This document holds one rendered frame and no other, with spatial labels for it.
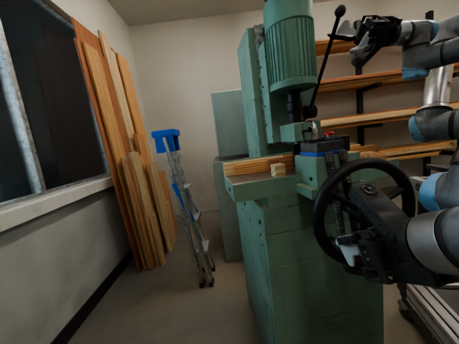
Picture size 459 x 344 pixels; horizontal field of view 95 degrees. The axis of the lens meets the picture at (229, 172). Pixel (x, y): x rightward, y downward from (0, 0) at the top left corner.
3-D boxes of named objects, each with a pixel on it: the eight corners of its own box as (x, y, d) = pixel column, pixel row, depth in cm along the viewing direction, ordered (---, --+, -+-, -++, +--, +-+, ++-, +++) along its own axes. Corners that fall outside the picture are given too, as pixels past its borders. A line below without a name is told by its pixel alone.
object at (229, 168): (225, 176, 83) (223, 164, 82) (224, 175, 85) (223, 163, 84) (360, 155, 91) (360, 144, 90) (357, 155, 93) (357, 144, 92)
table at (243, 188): (240, 213, 58) (237, 192, 57) (225, 189, 87) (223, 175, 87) (428, 179, 66) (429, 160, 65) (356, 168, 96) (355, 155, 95)
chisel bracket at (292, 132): (295, 146, 80) (293, 123, 78) (281, 145, 93) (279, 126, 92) (313, 143, 81) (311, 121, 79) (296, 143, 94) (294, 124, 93)
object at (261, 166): (235, 175, 82) (234, 165, 81) (235, 175, 84) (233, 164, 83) (378, 153, 90) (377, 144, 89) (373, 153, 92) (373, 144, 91)
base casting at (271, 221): (264, 236, 70) (261, 210, 69) (234, 194, 126) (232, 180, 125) (383, 213, 76) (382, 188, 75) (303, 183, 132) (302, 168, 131)
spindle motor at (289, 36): (281, 87, 72) (272, -14, 67) (264, 97, 89) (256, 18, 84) (328, 82, 74) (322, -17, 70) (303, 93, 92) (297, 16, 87)
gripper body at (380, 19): (360, 15, 71) (392, 13, 72) (349, 43, 77) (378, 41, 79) (374, 22, 66) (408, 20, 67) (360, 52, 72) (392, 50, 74)
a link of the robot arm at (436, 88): (451, 135, 81) (469, 2, 84) (403, 138, 94) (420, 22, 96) (458, 143, 88) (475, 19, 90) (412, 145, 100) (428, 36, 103)
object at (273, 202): (268, 209, 69) (267, 197, 68) (252, 194, 90) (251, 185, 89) (376, 190, 74) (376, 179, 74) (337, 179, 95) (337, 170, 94)
